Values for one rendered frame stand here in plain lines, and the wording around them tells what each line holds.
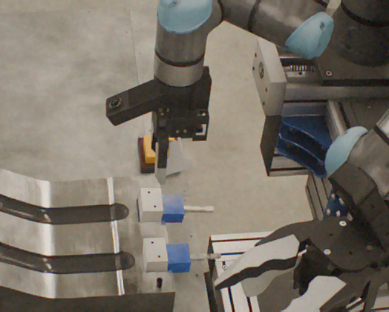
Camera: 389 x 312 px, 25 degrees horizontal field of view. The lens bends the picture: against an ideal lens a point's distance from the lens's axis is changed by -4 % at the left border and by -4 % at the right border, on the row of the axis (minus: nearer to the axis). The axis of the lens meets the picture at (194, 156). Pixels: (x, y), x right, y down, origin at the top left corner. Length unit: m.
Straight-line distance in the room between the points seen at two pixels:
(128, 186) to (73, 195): 0.10
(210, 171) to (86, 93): 1.03
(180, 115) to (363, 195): 0.64
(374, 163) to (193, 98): 0.42
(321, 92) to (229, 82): 1.46
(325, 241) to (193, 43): 0.52
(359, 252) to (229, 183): 2.03
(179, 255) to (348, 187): 0.76
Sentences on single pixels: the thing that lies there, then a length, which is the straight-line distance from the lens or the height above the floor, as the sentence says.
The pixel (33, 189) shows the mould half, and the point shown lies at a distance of 1.61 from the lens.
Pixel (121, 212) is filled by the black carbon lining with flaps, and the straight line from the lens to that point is 1.58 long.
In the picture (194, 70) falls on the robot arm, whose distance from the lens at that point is 1.31.
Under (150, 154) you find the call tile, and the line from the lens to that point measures 1.74.
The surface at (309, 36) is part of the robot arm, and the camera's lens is 1.28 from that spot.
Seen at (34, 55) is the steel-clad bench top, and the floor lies 0.80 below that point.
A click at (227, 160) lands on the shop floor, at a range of 2.91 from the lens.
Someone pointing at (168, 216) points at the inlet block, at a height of 0.90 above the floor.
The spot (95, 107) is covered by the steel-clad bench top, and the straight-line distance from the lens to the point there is 1.89.
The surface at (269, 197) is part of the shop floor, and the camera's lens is 2.83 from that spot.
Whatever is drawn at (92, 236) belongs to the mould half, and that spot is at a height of 0.89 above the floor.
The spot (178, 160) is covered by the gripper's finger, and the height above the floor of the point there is 1.06.
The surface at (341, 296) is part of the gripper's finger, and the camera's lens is 0.79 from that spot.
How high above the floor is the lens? 2.10
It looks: 46 degrees down
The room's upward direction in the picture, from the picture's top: 7 degrees clockwise
